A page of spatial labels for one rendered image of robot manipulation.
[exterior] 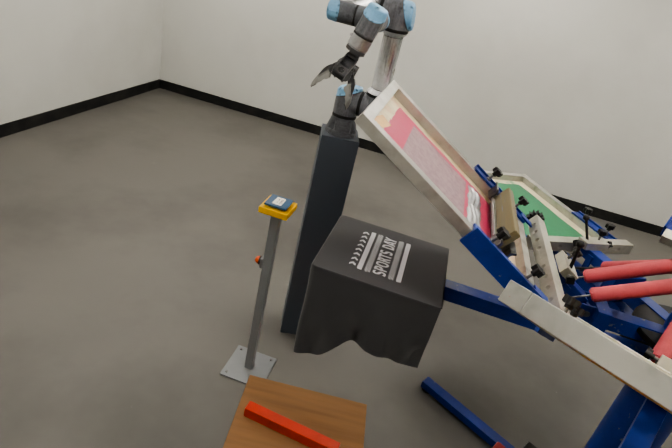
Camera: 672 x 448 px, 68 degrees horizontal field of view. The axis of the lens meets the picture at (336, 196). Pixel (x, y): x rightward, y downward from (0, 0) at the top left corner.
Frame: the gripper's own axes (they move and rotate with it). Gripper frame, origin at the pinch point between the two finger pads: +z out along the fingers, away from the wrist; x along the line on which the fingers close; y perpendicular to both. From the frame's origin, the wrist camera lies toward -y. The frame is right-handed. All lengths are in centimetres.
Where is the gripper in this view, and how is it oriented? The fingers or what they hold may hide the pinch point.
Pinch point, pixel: (327, 98)
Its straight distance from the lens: 179.8
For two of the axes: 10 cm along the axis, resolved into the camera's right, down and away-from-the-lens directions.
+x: -8.4, -5.4, 0.2
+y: 2.6, -3.7, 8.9
